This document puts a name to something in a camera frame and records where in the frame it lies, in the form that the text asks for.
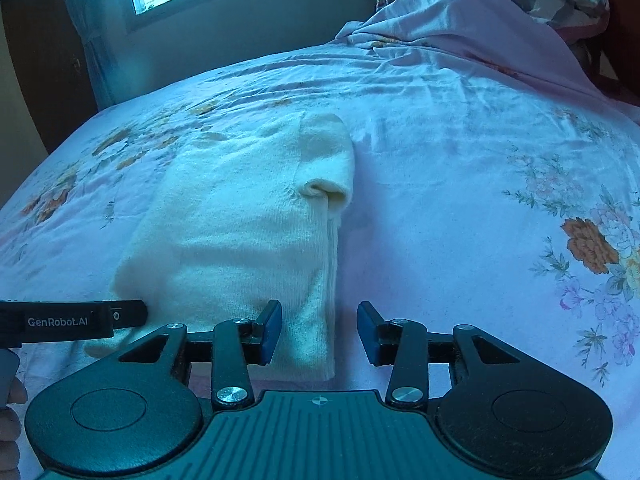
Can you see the floral pink bedsheet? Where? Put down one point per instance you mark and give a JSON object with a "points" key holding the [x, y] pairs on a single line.
{"points": [[450, 170]]}

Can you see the floral pillow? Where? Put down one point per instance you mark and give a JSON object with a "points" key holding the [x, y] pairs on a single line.
{"points": [[565, 5]]}

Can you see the pink blanket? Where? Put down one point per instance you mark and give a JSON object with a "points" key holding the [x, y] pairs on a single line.
{"points": [[465, 15]]}

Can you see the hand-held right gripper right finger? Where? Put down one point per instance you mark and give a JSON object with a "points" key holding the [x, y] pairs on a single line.
{"points": [[367, 332]]}

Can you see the white knit sweater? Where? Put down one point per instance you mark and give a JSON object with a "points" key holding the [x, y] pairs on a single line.
{"points": [[225, 240]]}

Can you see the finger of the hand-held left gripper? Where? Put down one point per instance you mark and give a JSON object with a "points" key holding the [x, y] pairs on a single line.
{"points": [[130, 313]]}

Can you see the wooden headboard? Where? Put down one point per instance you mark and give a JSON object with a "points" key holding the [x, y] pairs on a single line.
{"points": [[625, 20]]}

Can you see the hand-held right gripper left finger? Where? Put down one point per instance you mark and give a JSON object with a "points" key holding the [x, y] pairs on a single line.
{"points": [[270, 332]]}

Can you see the person's left hand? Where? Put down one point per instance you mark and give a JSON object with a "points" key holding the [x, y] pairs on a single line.
{"points": [[7, 440]]}

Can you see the dark wooden wardrobe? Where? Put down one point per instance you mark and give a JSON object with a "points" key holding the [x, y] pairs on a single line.
{"points": [[35, 60]]}

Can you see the grey curtain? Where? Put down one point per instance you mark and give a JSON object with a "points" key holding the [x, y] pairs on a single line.
{"points": [[95, 35]]}

